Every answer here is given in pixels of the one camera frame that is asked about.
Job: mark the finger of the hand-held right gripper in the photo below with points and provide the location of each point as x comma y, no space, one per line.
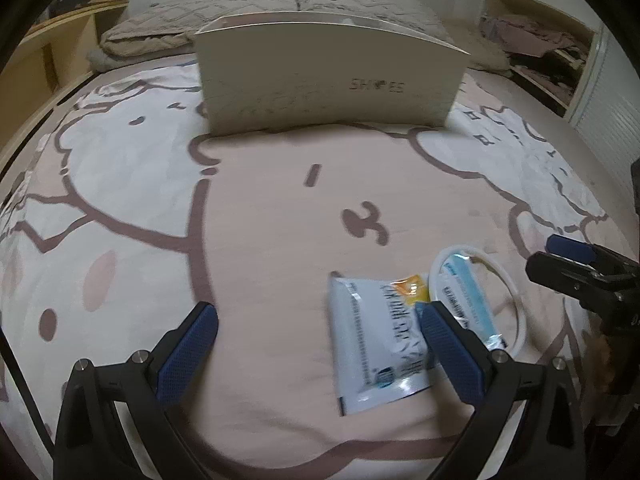
562,245
560,272

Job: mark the grey folded cloth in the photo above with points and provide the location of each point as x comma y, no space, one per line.
102,60

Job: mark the printed cartoon blanket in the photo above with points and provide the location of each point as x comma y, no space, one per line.
150,185

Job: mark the beige cardboard shoe box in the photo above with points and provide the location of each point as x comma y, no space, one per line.
300,75

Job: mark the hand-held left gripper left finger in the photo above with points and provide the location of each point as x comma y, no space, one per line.
187,355

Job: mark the white slatted shutter door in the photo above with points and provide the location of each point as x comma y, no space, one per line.
610,105

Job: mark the light blue white packet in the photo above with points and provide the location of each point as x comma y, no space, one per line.
467,295

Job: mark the open wardrobe with clothes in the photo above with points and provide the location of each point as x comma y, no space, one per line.
540,5

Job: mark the wooden bedside shelf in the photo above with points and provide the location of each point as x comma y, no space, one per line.
45,55

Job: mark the pile of dark clothes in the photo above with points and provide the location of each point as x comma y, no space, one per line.
550,77

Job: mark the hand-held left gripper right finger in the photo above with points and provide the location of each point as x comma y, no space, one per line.
450,360

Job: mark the blue white foil packet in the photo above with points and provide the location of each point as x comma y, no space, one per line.
375,350

